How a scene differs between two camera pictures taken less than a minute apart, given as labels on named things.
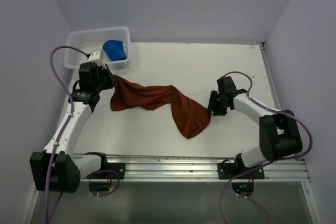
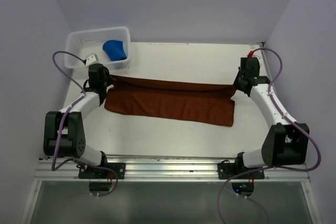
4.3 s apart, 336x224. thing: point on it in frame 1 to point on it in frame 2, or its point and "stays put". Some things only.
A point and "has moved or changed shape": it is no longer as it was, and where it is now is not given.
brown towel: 191,116 has moved or changed shape
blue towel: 115,50 stays put
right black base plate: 230,171 stays put
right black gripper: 212,106 to 236,84
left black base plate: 118,168 stays put
